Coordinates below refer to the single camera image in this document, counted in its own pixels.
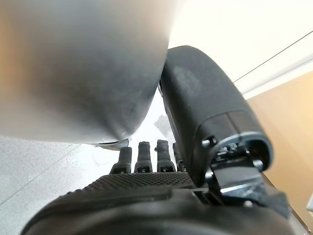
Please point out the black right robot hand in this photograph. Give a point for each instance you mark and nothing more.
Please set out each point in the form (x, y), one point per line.
(200, 110)

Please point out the white tall cabinet panel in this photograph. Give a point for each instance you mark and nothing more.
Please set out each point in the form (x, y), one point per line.
(281, 68)

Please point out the grey metal bowl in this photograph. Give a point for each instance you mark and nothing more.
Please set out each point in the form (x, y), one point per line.
(73, 73)

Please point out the white counter cabinet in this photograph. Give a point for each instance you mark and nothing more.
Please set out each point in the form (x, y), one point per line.
(244, 29)

